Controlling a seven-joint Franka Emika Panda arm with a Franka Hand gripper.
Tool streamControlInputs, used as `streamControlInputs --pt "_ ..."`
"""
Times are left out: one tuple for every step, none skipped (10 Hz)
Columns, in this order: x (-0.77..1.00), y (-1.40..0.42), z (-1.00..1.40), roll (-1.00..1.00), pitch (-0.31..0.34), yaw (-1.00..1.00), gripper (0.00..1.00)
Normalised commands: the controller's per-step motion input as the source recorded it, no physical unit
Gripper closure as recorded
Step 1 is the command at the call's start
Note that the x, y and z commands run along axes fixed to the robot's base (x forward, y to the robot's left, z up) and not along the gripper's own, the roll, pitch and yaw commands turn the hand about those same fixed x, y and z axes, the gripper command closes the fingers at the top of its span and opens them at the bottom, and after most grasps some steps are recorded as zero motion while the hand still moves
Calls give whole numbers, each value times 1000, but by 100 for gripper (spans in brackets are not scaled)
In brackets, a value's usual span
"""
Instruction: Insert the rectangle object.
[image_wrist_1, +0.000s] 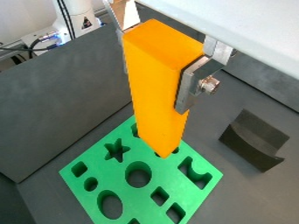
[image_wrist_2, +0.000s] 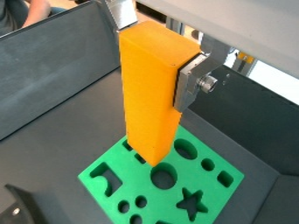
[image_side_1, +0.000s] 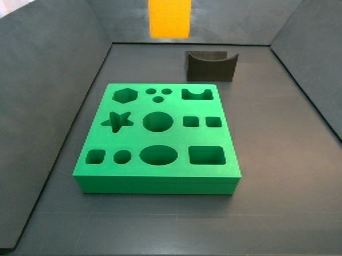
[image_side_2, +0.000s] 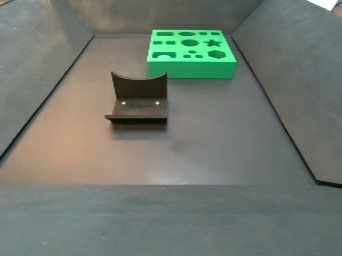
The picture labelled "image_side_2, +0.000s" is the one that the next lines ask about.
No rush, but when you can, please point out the black curved holder stand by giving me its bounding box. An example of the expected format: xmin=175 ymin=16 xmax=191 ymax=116
xmin=106 ymin=72 xmax=169 ymax=122

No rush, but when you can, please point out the green shape sorter block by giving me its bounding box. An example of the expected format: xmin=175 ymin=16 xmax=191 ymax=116
xmin=147 ymin=29 xmax=238 ymax=79

